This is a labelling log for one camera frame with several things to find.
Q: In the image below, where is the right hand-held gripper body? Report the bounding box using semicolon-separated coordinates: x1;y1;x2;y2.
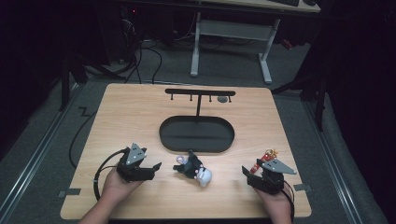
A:
247;158;297;196

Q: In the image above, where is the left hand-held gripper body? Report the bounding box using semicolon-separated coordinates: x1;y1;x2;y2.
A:
116;142;156;183

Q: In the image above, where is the red and gold keychain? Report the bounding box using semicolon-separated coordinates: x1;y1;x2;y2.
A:
250;148;279;175

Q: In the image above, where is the black key rack with tray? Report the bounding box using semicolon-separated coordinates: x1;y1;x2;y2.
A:
159;88;236;154

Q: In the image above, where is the person's right hand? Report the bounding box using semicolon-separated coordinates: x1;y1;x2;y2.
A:
253;182;294;219

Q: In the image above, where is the person's left hand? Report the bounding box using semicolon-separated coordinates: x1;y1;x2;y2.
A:
101;169;145;207

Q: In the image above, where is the grey tape piece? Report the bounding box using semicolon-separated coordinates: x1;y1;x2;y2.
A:
57;188;82;199
293;183;313;192

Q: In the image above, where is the black stand leg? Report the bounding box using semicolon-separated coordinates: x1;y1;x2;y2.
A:
58;50;90;113
271;69;329;133

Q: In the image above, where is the dark computer tower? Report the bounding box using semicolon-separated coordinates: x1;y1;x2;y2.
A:
118;5;143;64

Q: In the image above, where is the white-framed desk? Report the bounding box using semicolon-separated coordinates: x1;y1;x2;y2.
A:
190;0;321;86

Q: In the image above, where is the black keyboard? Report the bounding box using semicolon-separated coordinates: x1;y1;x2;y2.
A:
268;0;301;7

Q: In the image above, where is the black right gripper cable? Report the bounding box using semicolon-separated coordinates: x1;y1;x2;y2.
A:
281;180;296;222

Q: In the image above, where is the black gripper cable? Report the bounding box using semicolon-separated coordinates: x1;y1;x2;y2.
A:
92;147;129;202
281;180;296;222

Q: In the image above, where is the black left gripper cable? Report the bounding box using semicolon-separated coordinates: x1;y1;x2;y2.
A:
92;147;129;202

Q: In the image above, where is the metal floor rail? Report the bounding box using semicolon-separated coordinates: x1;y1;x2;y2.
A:
302;98;363;224
0;83;80;220

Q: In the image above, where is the black floor cable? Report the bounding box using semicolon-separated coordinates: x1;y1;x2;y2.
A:
68;109;98;170

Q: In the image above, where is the bundle of black floor cables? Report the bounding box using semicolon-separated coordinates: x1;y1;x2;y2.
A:
109;36;163;85

